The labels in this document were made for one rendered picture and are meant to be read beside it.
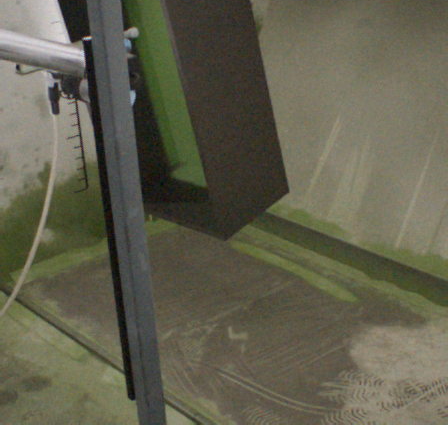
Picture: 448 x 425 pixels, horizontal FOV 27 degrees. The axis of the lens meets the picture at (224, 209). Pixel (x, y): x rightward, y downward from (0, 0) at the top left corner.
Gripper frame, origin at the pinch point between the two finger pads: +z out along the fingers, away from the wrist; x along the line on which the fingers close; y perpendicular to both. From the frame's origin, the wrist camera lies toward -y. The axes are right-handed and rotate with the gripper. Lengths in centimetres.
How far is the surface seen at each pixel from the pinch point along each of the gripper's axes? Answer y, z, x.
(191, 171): 63, 3, 64
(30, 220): 92, 64, 27
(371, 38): 29, -15, 159
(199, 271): 112, 3, 67
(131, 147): -25, -108, -59
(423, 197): 71, -72, 118
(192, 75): 1.7, -38.5, 26.8
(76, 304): 111, 23, 16
